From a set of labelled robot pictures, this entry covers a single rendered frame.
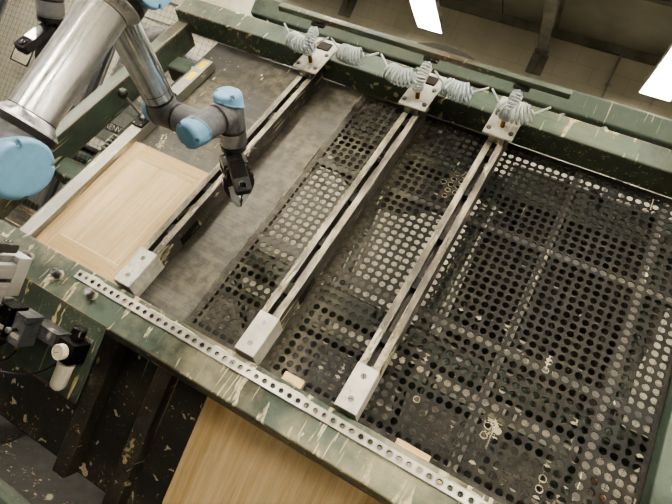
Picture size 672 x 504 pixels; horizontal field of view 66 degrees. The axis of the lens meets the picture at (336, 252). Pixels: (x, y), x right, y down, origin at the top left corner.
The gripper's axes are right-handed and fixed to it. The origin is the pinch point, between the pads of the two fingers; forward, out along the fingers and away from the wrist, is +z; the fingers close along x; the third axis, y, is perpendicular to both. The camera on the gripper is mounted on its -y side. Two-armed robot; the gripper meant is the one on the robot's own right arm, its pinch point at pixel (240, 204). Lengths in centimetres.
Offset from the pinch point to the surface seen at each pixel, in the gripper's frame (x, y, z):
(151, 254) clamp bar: 27.9, -0.4, 11.2
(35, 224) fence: 60, 30, 15
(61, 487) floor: 81, -13, 105
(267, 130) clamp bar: -18.6, 33.1, -2.3
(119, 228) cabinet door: 35.7, 19.1, 15.2
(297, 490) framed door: 5, -65, 54
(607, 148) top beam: -112, -25, -13
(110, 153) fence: 33, 50, 7
